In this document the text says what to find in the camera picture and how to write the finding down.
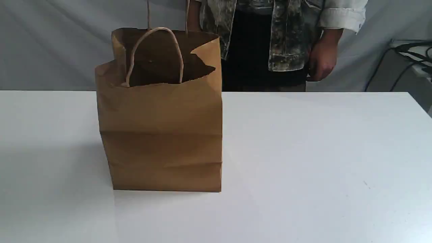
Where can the person's left hand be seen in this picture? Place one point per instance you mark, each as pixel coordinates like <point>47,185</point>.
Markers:
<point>322,60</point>

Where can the brown paper bag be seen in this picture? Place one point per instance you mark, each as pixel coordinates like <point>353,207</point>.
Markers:
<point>160,110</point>

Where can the person's right forearm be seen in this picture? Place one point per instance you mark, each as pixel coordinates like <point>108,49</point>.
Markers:
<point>193,8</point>

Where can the person's left forearm white sleeve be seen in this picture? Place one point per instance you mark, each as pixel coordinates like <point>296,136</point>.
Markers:
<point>340,15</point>

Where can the person's torso camouflage jacket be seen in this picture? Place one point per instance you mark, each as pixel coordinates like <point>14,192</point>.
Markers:
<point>265,44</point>

